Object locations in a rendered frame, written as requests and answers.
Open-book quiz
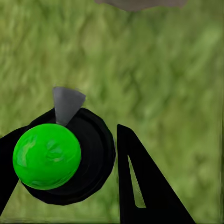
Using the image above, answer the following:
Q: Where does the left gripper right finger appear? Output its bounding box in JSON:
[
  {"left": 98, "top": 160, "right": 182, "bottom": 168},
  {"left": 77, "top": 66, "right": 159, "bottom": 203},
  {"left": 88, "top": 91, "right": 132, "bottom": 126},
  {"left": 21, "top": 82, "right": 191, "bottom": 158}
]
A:
[{"left": 117, "top": 124, "right": 196, "bottom": 224}]

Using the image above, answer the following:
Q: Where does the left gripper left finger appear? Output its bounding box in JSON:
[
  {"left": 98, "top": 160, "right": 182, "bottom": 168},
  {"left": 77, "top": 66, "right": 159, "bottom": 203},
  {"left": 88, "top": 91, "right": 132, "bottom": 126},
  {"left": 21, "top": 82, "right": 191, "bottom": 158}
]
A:
[{"left": 0, "top": 126, "right": 28, "bottom": 215}]

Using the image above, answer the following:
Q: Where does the pesticide atomizer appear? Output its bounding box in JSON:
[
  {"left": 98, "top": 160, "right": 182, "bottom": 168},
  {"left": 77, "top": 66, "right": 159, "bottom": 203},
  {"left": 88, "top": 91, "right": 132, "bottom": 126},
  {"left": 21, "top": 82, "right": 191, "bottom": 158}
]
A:
[{"left": 13, "top": 86, "right": 117, "bottom": 206}]

